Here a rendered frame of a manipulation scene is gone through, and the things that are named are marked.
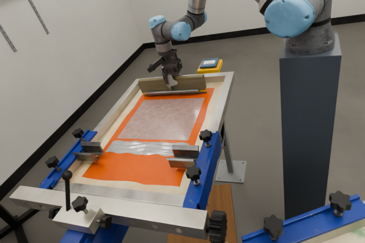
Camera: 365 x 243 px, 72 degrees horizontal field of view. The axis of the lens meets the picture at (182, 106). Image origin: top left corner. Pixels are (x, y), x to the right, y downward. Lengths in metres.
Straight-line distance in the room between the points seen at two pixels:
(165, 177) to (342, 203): 0.52
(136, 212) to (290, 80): 0.66
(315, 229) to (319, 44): 0.54
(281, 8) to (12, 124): 2.74
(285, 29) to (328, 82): 0.28
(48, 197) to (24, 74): 2.31
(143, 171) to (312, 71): 0.68
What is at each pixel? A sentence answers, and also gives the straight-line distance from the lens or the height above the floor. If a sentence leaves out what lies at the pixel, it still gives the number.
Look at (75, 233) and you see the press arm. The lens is 0.80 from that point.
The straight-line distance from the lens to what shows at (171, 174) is 0.91.
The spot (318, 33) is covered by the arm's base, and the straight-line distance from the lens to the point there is 0.93.
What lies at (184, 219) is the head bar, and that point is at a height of 1.04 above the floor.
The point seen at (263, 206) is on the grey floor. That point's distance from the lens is 1.92.
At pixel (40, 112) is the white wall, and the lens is 3.24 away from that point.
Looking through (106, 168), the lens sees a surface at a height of 0.95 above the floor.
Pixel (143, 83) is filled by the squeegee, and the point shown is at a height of 1.04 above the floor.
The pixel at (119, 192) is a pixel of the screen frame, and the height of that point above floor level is 0.99.
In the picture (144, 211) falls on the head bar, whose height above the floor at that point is 1.04.
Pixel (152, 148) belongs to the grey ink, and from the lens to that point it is 1.02.
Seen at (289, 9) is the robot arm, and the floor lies 1.39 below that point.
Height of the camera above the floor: 1.61
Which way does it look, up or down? 33 degrees down
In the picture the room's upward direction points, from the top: 16 degrees counter-clockwise
